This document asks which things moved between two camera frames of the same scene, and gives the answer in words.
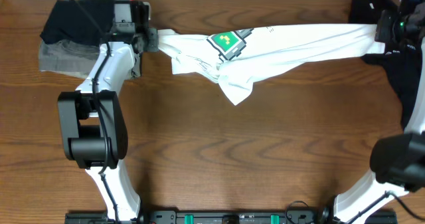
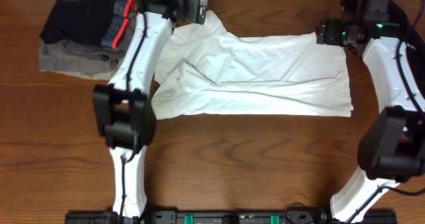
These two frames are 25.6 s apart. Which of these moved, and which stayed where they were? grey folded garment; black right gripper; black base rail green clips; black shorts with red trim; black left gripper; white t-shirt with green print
Moved: white t-shirt with green print; black right gripper; black left gripper
Stayed: black shorts with red trim; black base rail green clips; grey folded garment
